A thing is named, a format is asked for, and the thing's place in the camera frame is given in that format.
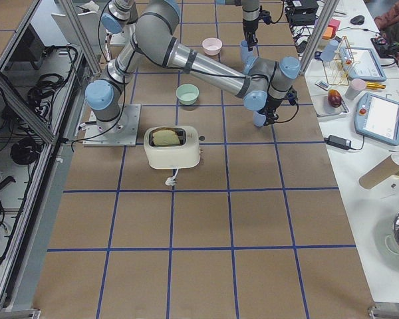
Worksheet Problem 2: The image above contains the red apple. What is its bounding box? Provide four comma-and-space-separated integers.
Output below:
327, 89, 342, 108

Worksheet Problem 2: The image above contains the light blue cup on rack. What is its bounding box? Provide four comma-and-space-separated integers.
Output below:
319, 40, 338, 62

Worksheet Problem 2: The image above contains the grey metal tray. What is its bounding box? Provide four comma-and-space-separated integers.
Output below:
311, 90, 350, 120

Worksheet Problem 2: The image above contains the white toaster power cord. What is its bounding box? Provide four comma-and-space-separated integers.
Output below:
166, 167, 180, 187

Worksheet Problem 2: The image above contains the robot teach pendant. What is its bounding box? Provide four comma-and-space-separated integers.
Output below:
354, 93, 399, 146
339, 47, 386, 82

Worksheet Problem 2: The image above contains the robot teach pendant far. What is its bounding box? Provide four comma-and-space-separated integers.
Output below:
339, 47, 386, 82

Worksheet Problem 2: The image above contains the black power adapter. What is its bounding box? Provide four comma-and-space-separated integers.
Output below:
324, 135, 351, 150

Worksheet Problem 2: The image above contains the cardboard tube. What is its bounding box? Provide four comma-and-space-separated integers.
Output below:
358, 152, 399, 189

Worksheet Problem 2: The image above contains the cream white toaster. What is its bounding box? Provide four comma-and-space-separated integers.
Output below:
144, 126, 200, 169

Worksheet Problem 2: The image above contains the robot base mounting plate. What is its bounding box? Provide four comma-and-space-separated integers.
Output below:
82, 103, 141, 147

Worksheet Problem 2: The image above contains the black computer mouse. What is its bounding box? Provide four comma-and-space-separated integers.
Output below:
350, 15, 365, 25

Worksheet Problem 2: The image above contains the aluminium frame post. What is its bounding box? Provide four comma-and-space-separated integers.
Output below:
300, 0, 338, 75

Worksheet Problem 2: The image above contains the gold wire rack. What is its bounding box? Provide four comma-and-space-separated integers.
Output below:
323, 36, 354, 86

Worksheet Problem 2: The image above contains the orange sticky notes block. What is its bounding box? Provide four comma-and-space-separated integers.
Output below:
322, 19, 340, 40

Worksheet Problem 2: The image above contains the gold metal cylinder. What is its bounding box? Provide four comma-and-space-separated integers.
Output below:
366, 82, 386, 90

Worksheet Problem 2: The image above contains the pink bowl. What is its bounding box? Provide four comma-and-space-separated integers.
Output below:
201, 37, 223, 56

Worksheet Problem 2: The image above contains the blue plastic cup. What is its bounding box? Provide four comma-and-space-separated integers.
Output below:
239, 40, 254, 64
253, 110, 267, 128

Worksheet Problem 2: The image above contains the toast bread slice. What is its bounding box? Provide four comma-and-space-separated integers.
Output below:
152, 128, 180, 146

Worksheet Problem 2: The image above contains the robot teach pendant near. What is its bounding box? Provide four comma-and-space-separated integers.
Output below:
354, 93, 399, 146

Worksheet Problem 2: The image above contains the mint green bowl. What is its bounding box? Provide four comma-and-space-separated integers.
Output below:
176, 84, 200, 106

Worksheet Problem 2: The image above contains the small remote control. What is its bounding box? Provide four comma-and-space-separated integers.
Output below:
315, 80, 331, 91

